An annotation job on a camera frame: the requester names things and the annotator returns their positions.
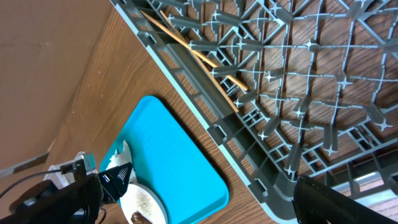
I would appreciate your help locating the brown food scrap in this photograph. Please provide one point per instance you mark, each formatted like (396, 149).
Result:
(138, 218)

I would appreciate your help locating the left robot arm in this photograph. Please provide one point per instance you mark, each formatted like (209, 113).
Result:
(40, 204)

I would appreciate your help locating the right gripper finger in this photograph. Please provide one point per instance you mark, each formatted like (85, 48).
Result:
(315, 203)

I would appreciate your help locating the wooden chopstick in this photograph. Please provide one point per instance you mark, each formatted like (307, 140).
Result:
(195, 52)
(203, 66)

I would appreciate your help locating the cardboard box backdrop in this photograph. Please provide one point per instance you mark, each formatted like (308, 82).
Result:
(45, 48)

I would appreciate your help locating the white napkin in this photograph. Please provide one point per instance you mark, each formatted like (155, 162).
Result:
(120, 158)

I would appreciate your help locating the teal serving tray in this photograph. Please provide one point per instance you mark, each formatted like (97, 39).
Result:
(168, 162)

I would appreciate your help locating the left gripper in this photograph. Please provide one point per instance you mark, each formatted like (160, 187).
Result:
(83, 199)

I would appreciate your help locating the grey dishwasher rack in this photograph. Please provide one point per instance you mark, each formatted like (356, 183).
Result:
(322, 97)

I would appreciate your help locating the white round plate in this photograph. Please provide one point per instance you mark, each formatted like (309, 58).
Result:
(140, 200)

